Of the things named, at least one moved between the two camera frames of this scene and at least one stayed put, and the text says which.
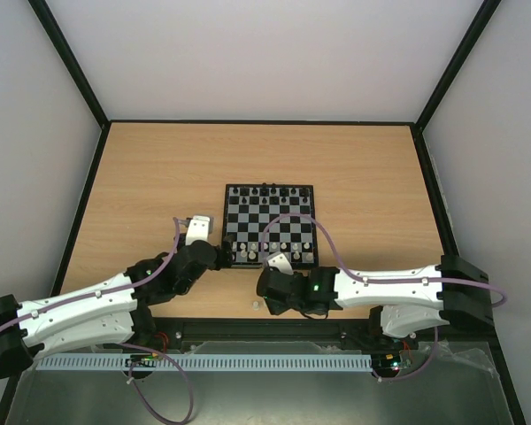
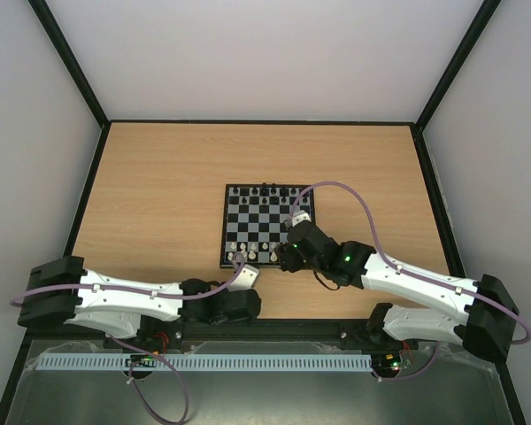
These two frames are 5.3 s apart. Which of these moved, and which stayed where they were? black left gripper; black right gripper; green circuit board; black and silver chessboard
Moved: black left gripper; black right gripper
Stayed: black and silver chessboard; green circuit board
